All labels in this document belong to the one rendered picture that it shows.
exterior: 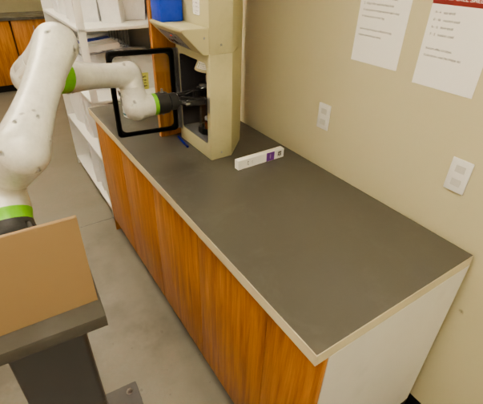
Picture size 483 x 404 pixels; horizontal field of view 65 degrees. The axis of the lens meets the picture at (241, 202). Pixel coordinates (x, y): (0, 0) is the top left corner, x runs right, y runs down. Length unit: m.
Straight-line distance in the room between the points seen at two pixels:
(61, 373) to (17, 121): 0.73
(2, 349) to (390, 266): 1.09
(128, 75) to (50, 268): 0.88
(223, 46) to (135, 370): 1.58
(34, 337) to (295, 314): 0.67
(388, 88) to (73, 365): 1.39
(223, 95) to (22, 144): 0.97
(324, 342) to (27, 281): 0.74
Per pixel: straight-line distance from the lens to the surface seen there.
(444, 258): 1.41
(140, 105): 1.65
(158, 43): 1.94
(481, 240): 1.48
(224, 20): 1.65
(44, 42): 1.24
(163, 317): 2.31
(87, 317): 1.12
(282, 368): 1.28
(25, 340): 1.13
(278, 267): 1.20
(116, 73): 1.61
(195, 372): 2.09
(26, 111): 1.05
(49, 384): 1.35
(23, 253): 1.01
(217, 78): 1.68
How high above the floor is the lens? 1.75
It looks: 33 degrees down
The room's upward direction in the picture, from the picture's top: 2 degrees clockwise
